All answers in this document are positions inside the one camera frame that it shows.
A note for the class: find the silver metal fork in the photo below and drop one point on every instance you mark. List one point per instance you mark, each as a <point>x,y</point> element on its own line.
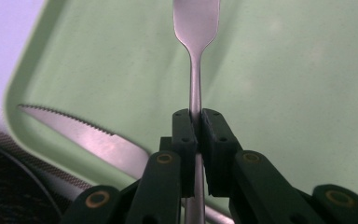
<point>195,31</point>

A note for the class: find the green plastic tray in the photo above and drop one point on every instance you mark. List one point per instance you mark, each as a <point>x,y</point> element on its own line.
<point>292,93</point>

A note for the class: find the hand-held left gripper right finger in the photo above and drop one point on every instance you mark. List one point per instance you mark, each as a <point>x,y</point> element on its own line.
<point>219,149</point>

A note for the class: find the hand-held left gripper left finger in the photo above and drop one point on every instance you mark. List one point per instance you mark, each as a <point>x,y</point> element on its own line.
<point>185,155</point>

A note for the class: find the striped placemat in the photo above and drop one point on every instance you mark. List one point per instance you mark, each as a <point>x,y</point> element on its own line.
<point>28,154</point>

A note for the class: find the silver serrated table knife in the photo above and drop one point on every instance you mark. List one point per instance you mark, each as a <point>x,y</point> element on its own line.
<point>90,138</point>

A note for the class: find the black round plate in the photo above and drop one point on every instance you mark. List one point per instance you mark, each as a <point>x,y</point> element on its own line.
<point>9,193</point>

